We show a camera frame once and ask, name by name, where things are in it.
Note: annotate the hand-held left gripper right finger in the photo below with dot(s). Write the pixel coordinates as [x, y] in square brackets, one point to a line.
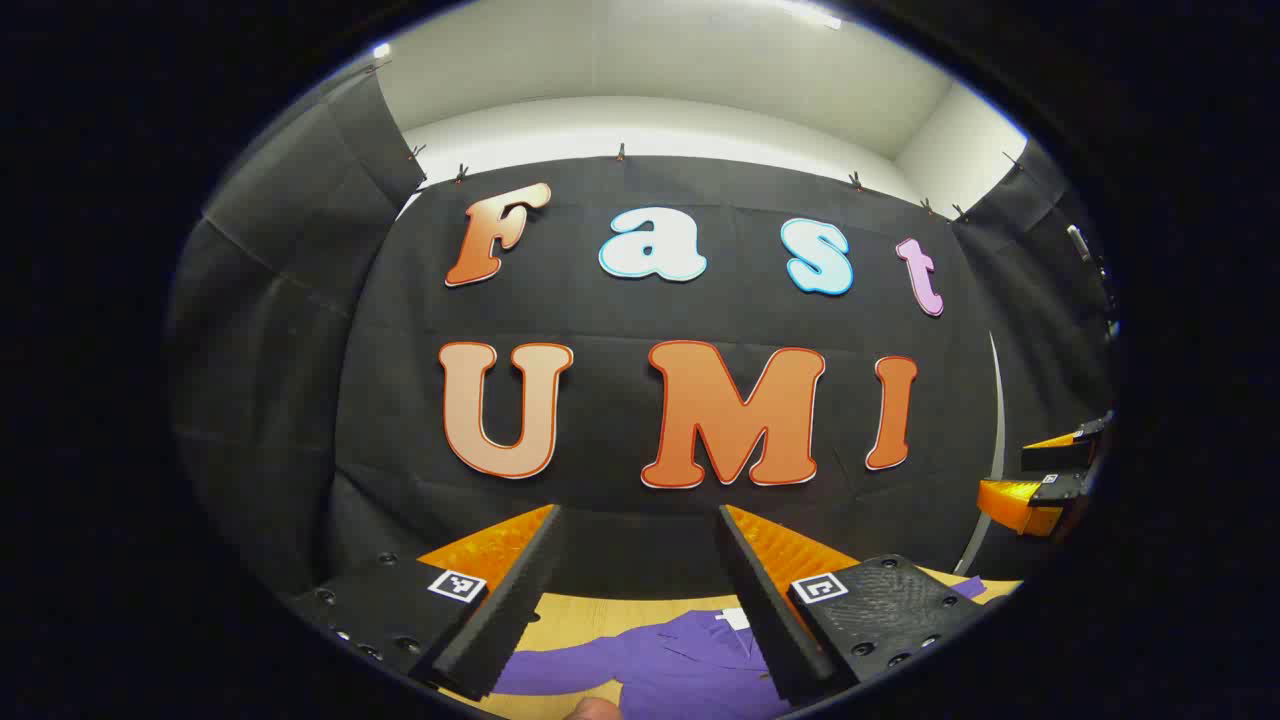
[770, 610]

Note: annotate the black side cloth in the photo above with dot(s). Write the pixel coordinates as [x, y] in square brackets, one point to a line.
[1040, 340]
[270, 350]

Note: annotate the black backdrop cloth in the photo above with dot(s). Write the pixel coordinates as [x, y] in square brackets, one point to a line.
[600, 310]

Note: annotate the white vertical pole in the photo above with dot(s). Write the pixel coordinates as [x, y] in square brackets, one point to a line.
[1000, 440]

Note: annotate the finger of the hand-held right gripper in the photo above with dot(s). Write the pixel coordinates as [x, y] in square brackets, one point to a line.
[1055, 455]
[1010, 505]

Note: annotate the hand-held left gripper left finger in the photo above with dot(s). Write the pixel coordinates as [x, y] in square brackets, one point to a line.
[515, 600]

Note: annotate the black equipment stand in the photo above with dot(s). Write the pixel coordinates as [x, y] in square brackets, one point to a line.
[1078, 242]

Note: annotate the purple shirt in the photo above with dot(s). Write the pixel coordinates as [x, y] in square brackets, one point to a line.
[680, 670]

